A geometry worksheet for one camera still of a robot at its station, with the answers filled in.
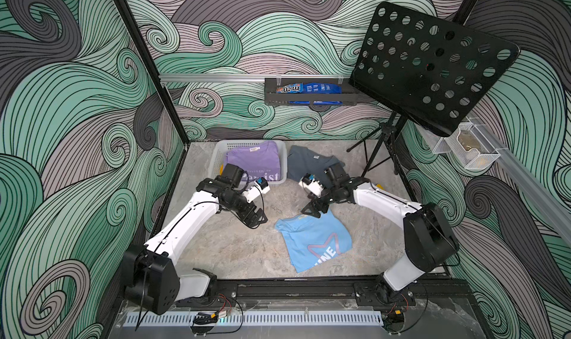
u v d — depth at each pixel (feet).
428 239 1.46
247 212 2.23
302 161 3.51
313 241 2.75
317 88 3.01
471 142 2.24
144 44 2.75
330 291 2.44
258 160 3.47
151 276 1.26
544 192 1.73
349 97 2.88
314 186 2.53
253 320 2.49
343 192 2.15
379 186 3.31
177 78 3.11
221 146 3.52
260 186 2.30
